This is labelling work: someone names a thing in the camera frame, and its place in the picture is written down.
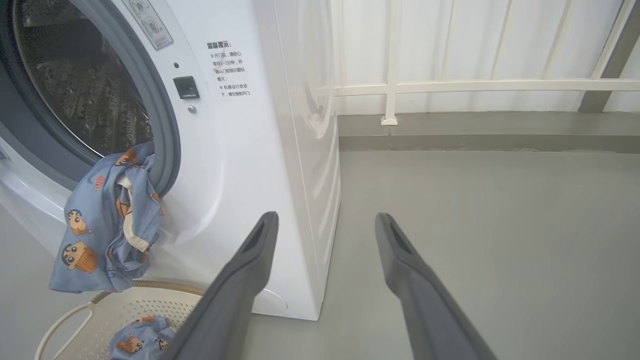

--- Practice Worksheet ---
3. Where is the round white filter cover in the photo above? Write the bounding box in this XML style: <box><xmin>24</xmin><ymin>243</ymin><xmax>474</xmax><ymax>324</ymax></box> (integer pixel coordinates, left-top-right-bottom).
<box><xmin>251</xmin><ymin>288</ymin><xmax>289</xmax><ymax>316</ymax></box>

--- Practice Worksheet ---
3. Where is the black door lock socket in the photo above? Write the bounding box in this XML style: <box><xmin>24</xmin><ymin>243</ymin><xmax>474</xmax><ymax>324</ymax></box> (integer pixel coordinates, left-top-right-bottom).
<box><xmin>173</xmin><ymin>75</ymin><xmax>200</xmax><ymax>100</ymax></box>

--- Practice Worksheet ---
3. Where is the steel washer drum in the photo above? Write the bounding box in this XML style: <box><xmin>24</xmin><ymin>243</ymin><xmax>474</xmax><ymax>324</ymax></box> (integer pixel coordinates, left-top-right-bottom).
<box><xmin>14</xmin><ymin>0</ymin><xmax>154</xmax><ymax>157</ymax></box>

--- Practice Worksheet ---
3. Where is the blue cartoon print garment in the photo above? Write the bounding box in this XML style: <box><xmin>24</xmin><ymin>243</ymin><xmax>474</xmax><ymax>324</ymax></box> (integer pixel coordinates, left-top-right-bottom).
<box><xmin>108</xmin><ymin>315</ymin><xmax>177</xmax><ymax>360</ymax></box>
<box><xmin>48</xmin><ymin>141</ymin><xmax>165</xmax><ymax>294</ymax></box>

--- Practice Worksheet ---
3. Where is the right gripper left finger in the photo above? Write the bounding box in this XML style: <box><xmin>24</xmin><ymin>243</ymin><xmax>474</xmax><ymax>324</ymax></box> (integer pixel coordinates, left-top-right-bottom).
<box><xmin>165</xmin><ymin>211</ymin><xmax>279</xmax><ymax>360</ymax></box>

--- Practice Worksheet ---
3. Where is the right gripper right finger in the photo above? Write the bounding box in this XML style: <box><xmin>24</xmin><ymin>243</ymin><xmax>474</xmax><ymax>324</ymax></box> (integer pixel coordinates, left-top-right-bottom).
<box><xmin>375</xmin><ymin>212</ymin><xmax>496</xmax><ymax>360</ymax></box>

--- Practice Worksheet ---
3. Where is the grey metal post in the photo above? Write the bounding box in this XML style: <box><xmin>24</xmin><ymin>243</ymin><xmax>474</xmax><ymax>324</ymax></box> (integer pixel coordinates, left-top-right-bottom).
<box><xmin>578</xmin><ymin>0</ymin><xmax>640</xmax><ymax>114</ymax></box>

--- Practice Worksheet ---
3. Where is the grey instruction sticker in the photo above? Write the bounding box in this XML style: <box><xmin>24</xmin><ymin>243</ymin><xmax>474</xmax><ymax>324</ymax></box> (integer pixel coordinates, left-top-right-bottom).
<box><xmin>121</xmin><ymin>0</ymin><xmax>175</xmax><ymax>51</ymax></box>

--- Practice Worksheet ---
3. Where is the white metal railing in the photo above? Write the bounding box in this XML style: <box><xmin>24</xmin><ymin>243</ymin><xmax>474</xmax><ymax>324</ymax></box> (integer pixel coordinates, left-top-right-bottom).
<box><xmin>315</xmin><ymin>0</ymin><xmax>640</xmax><ymax>126</ymax></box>

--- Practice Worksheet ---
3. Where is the white front-load washing machine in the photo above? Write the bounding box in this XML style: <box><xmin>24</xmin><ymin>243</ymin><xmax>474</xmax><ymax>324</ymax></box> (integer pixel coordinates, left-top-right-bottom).
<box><xmin>0</xmin><ymin>0</ymin><xmax>342</xmax><ymax>322</ymax></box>

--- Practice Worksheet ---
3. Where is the cream perforated laundry basket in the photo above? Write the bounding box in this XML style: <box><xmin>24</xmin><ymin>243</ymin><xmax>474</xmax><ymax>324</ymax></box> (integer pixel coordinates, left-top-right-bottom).
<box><xmin>34</xmin><ymin>280</ymin><xmax>209</xmax><ymax>360</ymax></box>

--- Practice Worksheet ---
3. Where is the grey rubber door gasket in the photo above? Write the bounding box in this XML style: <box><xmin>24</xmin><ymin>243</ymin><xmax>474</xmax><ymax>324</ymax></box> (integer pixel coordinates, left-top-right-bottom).
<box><xmin>0</xmin><ymin>0</ymin><xmax>182</xmax><ymax>198</ymax></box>

